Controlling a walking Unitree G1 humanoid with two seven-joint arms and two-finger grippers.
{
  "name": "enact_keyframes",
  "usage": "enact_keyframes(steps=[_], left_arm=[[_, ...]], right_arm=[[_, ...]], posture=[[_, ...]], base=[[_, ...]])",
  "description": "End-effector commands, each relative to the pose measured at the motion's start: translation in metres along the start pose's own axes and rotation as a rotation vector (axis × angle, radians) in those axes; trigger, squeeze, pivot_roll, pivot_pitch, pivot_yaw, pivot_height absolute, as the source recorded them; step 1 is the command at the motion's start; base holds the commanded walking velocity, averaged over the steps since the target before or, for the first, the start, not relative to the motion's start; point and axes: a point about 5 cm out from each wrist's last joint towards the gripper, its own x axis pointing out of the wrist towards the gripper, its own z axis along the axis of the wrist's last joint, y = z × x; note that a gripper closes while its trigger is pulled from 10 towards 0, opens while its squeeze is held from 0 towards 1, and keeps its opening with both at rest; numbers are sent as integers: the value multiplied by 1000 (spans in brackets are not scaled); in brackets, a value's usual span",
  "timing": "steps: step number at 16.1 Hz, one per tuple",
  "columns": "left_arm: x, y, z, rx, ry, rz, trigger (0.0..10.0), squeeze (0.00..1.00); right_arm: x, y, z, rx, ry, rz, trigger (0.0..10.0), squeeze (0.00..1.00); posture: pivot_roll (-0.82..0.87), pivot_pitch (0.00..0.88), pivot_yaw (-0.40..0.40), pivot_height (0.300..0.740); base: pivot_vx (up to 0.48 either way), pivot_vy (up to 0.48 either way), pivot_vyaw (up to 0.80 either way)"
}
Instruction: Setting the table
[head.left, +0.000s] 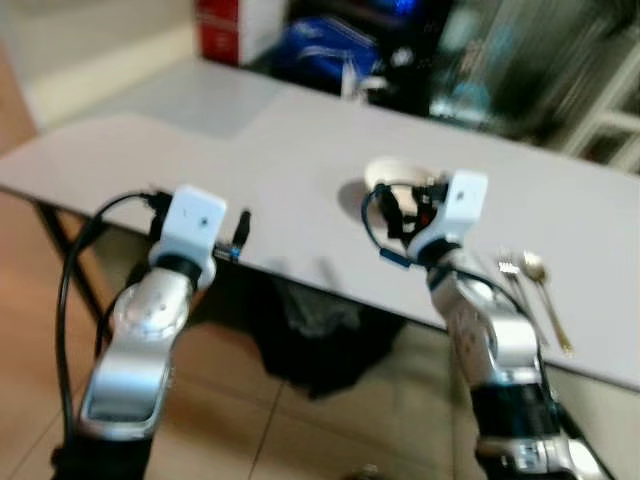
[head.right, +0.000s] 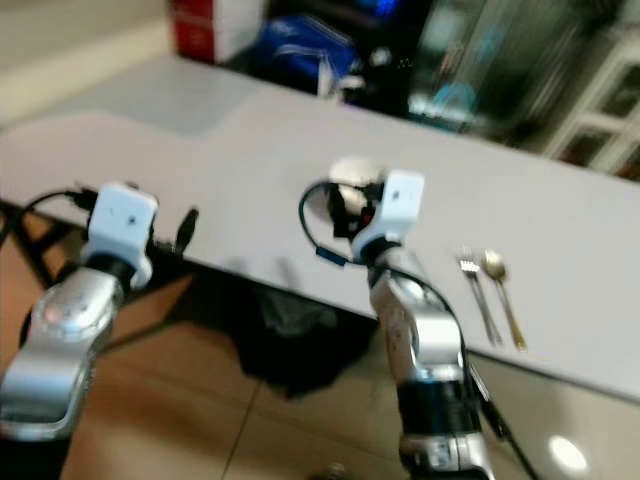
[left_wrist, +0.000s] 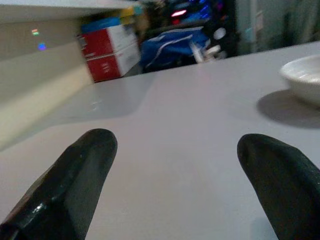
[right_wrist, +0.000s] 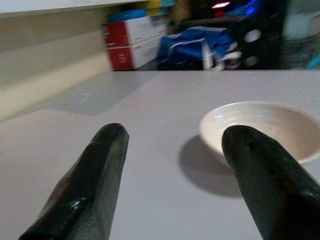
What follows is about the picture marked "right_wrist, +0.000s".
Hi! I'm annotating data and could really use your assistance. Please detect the white ceramic bowl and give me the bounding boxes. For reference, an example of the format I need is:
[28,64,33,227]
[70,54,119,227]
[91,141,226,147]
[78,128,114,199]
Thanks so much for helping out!
[199,101,320,165]

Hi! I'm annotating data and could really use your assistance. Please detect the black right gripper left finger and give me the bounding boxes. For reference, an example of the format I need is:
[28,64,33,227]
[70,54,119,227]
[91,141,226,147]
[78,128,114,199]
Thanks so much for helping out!
[18,122,130,240]

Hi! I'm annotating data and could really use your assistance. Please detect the blue bag with white straps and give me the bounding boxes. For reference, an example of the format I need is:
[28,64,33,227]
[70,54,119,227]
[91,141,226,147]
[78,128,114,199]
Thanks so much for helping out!
[156,26,243,71]

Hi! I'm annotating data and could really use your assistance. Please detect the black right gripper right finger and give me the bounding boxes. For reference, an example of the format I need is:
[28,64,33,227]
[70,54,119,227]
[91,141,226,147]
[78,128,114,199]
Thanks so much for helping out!
[221,125,320,240]

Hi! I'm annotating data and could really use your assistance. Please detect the red and white cardboard box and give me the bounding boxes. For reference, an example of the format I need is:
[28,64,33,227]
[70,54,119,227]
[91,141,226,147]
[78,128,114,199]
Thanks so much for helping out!
[106,37,165,71]
[101,15,168,48]

